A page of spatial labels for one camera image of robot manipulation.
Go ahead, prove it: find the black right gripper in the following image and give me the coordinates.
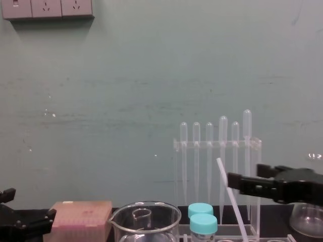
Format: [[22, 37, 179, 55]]
[[227, 163, 323, 205]]

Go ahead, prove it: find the grey wall socket panel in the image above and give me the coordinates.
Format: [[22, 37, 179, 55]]
[[1, 0, 95, 21]]

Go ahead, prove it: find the clear acrylic pipette rack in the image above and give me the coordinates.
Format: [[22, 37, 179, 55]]
[[173, 137, 262, 238]]

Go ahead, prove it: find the clear acrylic tube rack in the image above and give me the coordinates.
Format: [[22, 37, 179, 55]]
[[177, 232, 295, 242]]

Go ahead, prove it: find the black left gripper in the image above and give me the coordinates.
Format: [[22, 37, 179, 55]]
[[0, 187, 58, 242]]

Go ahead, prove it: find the white stirring rod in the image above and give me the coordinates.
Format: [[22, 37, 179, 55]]
[[216, 157, 250, 242]]

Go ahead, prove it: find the small glass beaker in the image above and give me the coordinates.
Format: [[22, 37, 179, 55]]
[[132, 208, 152, 229]]

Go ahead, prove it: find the large glass beaker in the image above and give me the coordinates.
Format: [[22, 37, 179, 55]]
[[108, 200, 183, 242]]

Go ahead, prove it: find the pink pipette tip box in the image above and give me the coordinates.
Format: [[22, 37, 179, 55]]
[[48, 200, 113, 242]]

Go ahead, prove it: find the round glass flask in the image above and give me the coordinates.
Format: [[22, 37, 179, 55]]
[[289, 202, 323, 234]]

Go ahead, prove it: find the teal capped vial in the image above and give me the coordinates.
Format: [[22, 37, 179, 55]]
[[187, 202, 214, 219], [189, 213, 219, 242]]

